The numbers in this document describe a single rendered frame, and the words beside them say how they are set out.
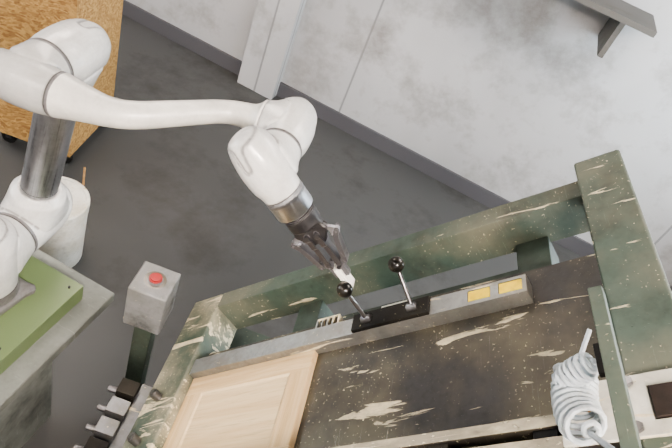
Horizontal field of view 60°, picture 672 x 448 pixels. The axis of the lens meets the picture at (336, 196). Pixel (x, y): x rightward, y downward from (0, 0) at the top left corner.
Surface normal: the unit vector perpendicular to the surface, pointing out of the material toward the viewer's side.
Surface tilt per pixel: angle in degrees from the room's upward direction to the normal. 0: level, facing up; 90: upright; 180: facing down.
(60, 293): 0
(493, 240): 90
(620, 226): 50
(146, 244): 0
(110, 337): 0
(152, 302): 90
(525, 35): 90
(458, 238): 90
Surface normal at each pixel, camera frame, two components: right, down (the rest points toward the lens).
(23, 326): 0.32, -0.71
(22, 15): -0.17, 0.60
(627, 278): -0.51, -0.74
